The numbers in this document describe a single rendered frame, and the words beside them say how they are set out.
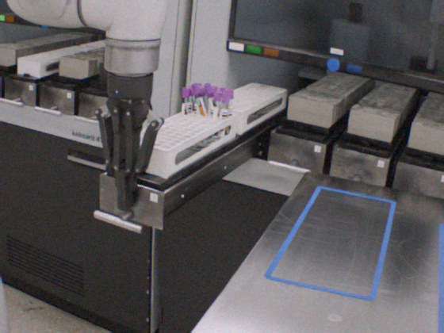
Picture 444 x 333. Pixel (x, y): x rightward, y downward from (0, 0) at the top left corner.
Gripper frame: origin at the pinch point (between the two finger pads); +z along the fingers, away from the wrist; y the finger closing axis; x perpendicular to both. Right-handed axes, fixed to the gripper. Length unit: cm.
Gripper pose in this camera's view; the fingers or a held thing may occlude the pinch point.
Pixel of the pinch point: (125, 189)
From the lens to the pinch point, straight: 103.0
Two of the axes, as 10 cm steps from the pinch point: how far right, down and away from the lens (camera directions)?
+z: -0.9, 9.4, 3.4
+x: -4.2, 2.7, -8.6
